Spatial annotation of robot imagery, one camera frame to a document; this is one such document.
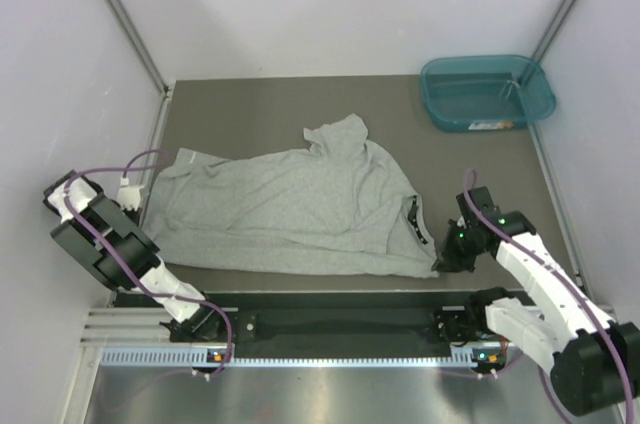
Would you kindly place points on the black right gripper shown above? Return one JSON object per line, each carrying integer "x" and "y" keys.
{"x": 448, "y": 260}

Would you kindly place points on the grey adidas t-shirt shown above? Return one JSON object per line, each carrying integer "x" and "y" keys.
{"x": 340, "y": 206}

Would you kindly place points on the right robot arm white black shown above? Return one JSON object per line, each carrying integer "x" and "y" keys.
{"x": 591, "y": 359}

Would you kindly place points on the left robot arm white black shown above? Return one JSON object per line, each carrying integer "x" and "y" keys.
{"x": 103, "y": 236}

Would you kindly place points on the teal plastic bin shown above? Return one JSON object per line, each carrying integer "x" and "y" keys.
{"x": 485, "y": 93}

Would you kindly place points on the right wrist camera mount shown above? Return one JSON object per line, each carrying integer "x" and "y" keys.
{"x": 480, "y": 197}

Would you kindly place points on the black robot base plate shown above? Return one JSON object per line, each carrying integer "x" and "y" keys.
{"x": 382, "y": 342}

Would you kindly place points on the right aluminium frame post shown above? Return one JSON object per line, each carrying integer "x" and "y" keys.
{"x": 570, "y": 1}

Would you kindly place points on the aluminium frame post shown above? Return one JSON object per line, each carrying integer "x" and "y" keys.
{"x": 131, "y": 33}
{"x": 570, "y": 1}

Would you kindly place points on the aluminium front rail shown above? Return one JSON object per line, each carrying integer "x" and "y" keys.
{"x": 125, "y": 326}

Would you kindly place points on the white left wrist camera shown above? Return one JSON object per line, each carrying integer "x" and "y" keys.
{"x": 130, "y": 197}

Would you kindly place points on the left aluminium frame post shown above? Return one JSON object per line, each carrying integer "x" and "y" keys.
{"x": 131, "y": 33}

